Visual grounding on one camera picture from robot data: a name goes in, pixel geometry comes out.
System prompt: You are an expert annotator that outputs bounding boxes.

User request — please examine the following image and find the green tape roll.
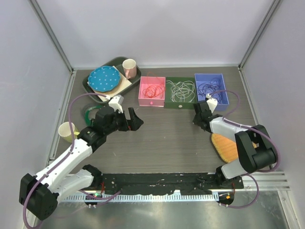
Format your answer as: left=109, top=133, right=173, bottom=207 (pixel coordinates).
left=81, top=104, right=102, bottom=126

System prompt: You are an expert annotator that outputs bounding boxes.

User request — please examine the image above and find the white thin cable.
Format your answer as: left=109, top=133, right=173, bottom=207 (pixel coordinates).
left=166, top=80, right=196, bottom=104

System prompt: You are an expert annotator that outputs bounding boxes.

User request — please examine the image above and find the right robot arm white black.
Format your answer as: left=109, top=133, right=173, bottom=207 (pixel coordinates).
left=193, top=99, right=280, bottom=188

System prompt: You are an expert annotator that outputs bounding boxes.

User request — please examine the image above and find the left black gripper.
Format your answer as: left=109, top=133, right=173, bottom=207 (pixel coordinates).
left=104, top=107, right=142, bottom=135

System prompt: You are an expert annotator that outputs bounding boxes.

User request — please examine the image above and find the green plastic box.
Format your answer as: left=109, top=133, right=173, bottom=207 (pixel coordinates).
left=164, top=77, right=197, bottom=109

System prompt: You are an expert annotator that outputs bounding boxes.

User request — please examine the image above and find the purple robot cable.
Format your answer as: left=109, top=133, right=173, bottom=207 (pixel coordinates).
left=209, top=90, right=282, bottom=172
left=22, top=93, right=110, bottom=229

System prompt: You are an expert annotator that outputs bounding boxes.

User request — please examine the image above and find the yellow mug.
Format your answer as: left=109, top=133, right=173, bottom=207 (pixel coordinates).
left=58, top=122, right=80, bottom=143

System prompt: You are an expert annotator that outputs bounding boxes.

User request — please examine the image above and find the pink plastic box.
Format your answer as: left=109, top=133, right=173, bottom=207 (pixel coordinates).
left=138, top=76, right=165, bottom=107

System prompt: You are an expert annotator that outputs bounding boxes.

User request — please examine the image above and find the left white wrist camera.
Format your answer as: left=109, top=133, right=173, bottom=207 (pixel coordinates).
left=106, top=95, right=124, bottom=114

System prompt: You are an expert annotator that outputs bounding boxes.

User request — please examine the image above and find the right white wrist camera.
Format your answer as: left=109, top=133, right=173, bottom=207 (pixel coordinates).
left=205, top=94, right=218, bottom=113

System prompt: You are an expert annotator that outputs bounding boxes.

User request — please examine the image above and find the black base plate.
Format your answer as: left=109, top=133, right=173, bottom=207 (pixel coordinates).
left=84, top=173, right=244, bottom=196

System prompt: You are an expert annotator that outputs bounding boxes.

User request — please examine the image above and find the blue plastic box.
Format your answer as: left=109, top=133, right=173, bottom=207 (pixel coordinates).
left=194, top=73, right=229, bottom=111

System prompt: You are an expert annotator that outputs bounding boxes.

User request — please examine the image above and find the white slotted cable duct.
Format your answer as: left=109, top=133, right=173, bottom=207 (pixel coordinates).
left=64, top=192, right=219, bottom=203

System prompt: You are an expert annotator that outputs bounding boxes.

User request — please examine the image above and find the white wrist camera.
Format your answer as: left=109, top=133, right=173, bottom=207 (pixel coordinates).
left=106, top=95, right=124, bottom=114
left=205, top=94, right=218, bottom=113

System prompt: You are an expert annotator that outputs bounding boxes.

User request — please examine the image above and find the orange woven mat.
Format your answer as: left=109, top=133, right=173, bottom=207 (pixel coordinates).
left=210, top=133, right=260, bottom=164

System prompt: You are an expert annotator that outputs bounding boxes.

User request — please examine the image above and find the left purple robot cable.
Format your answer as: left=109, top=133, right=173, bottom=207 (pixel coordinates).
left=22, top=93, right=110, bottom=229

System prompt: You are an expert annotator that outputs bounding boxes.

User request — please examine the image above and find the pink mug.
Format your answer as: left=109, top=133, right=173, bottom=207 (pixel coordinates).
left=122, top=59, right=137, bottom=79

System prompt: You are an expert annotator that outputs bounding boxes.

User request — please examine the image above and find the blue dotted plate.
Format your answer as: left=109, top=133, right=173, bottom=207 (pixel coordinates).
left=88, top=66, right=121, bottom=93

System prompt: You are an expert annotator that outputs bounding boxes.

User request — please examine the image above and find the orange thin cable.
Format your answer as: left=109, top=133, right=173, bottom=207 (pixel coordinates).
left=142, top=71, right=166, bottom=99

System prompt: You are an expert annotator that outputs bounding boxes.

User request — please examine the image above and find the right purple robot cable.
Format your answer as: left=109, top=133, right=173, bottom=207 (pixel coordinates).
left=209, top=90, right=282, bottom=172

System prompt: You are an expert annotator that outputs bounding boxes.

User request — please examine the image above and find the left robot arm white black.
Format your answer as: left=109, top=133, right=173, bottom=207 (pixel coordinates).
left=19, top=106, right=143, bottom=220

